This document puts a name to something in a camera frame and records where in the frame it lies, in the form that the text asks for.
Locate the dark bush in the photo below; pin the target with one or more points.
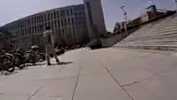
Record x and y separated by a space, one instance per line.
94 44

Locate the grey concrete slab plaza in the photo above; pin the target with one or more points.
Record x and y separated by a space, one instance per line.
91 82

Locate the person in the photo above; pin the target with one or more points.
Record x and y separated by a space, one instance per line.
48 42

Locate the large curved grey building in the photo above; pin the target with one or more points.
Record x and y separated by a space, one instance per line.
55 22

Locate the brown brick building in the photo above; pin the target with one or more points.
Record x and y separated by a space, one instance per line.
151 11

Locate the wide grey stone stairs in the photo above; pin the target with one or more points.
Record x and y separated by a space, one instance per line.
168 30

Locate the row of parked bicycles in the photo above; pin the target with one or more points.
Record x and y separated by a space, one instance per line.
4 62

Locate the low grey wall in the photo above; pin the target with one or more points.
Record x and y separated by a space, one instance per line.
115 38

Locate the lamp post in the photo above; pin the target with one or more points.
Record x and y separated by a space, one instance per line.
125 20

